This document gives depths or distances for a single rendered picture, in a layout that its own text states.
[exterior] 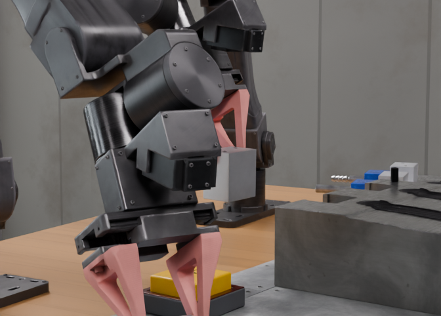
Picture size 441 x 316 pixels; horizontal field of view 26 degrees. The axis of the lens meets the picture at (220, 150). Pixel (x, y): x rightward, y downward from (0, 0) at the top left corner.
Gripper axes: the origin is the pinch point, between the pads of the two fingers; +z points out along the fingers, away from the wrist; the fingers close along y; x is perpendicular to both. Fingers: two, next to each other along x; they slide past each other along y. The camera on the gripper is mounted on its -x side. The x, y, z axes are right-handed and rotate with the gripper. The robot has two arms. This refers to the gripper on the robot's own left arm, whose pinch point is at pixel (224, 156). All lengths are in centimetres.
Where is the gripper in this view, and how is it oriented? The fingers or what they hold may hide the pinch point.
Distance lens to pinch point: 106.3
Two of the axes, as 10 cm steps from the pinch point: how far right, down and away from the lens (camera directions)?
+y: 6.1, -0.9, 7.8
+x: -7.0, 4.1, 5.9
